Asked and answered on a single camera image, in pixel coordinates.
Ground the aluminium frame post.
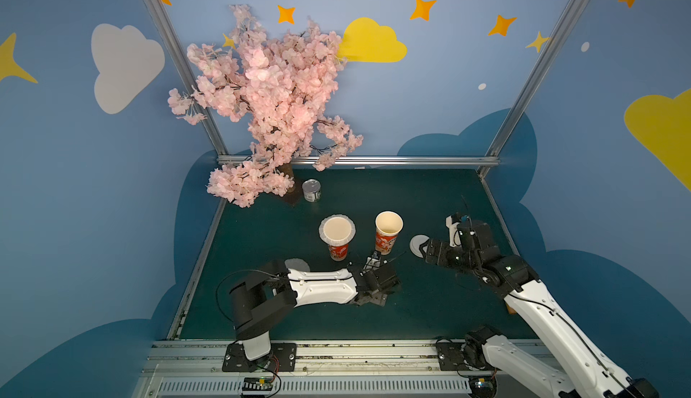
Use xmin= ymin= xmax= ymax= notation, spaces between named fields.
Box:
xmin=143 ymin=0 xmax=228 ymax=155
xmin=478 ymin=0 xmax=590 ymax=180

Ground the aluminium frame right post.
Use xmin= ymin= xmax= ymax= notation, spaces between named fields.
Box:
xmin=478 ymin=0 xmax=590 ymax=180

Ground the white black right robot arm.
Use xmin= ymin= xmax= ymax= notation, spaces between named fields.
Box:
xmin=410 ymin=214 xmax=659 ymax=397

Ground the white lid at right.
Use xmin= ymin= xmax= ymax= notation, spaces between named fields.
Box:
xmin=410 ymin=234 xmax=429 ymax=259

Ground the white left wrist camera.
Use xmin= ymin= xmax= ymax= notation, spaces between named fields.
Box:
xmin=363 ymin=250 xmax=381 ymax=272

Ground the small green circuit board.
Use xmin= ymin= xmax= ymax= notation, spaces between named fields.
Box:
xmin=241 ymin=376 xmax=276 ymax=395

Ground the small silver tin can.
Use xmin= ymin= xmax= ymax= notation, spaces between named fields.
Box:
xmin=302 ymin=178 xmax=321 ymax=203

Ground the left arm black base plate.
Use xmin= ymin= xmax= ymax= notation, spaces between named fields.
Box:
xmin=221 ymin=342 xmax=297 ymax=374

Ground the aluminium frame back bar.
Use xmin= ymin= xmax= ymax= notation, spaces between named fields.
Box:
xmin=217 ymin=155 xmax=500 ymax=168

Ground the translucent paper sheet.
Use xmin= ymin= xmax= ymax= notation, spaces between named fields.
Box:
xmin=284 ymin=258 xmax=311 ymax=272
xmin=319 ymin=214 xmax=356 ymax=247

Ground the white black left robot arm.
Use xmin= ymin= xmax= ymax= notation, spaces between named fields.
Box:
xmin=215 ymin=261 xmax=401 ymax=362

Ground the red paper cup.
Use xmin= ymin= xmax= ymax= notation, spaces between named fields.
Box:
xmin=319 ymin=214 xmax=356 ymax=261
xmin=375 ymin=211 xmax=404 ymax=255

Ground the aluminium frame left post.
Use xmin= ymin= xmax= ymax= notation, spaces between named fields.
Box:
xmin=143 ymin=0 xmax=228 ymax=155

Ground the pink cherry blossom tree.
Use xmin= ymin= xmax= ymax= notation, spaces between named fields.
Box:
xmin=167 ymin=5 xmax=363 ymax=207

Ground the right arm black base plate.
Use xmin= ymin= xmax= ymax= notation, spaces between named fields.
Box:
xmin=434 ymin=339 xmax=497 ymax=372

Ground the aluminium front rail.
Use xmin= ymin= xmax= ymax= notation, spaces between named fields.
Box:
xmin=130 ymin=338 xmax=601 ymax=398

